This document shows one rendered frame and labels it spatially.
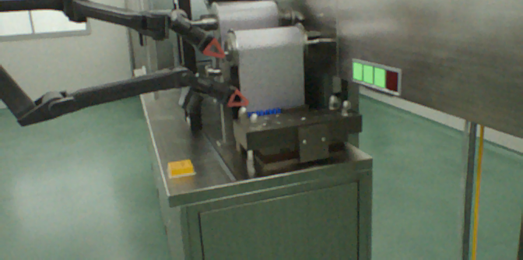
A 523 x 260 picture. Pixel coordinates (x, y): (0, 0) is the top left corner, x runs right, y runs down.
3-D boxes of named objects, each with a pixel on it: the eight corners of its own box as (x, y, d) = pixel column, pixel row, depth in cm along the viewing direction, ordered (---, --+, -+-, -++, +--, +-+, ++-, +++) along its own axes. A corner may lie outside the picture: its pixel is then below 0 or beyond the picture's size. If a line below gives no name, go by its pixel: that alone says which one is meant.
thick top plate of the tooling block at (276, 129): (233, 136, 147) (232, 119, 146) (339, 120, 159) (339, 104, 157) (247, 151, 133) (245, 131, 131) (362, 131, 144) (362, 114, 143)
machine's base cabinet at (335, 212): (150, 171, 378) (137, 74, 356) (222, 159, 397) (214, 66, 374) (205, 436, 146) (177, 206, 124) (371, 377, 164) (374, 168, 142)
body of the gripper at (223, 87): (226, 107, 143) (206, 98, 140) (219, 100, 152) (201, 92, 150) (234, 89, 142) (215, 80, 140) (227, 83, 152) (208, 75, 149)
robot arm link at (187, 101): (184, 72, 134) (174, 66, 141) (170, 106, 135) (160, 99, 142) (215, 85, 141) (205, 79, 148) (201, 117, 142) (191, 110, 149)
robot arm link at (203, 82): (196, 72, 140) (193, 71, 145) (187, 92, 140) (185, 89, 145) (215, 81, 142) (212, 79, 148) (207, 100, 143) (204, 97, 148)
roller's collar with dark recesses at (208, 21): (200, 30, 174) (198, 14, 172) (215, 29, 175) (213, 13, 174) (203, 32, 168) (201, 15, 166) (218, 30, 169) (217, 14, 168)
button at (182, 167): (168, 169, 140) (167, 162, 140) (190, 166, 142) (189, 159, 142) (171, 177, 134) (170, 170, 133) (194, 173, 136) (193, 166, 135)
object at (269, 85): (241, 117, 151) (238, 65, 146) (303, 108, 158) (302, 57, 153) (242, 117, 151) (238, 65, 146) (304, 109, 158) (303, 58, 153)
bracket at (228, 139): (215, 143, 163) (208, 62, 155) (232, 141, 165) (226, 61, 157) (219, 147, 159) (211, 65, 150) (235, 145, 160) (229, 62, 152)
